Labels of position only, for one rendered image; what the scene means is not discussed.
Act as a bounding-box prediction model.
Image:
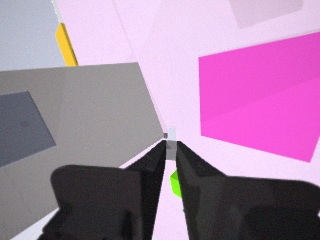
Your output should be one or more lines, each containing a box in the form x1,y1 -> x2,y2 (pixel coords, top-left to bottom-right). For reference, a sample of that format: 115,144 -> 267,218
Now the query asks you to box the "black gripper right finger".
176,141 -> 320,240

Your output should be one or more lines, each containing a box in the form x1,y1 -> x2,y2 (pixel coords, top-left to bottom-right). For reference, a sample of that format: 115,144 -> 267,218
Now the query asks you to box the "grey panel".
0,62 -> 164,240

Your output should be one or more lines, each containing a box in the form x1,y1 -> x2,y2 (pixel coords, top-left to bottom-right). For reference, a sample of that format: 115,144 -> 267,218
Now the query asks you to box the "magenta flat square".
199,32 -> 320,163

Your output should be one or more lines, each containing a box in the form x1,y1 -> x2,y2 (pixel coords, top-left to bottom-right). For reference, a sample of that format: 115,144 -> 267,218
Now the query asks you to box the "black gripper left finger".
51,140 -> 167,240

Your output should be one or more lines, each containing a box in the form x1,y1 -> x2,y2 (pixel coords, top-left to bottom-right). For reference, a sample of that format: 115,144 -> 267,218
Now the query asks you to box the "lime green cube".
170,169 -> 182,199

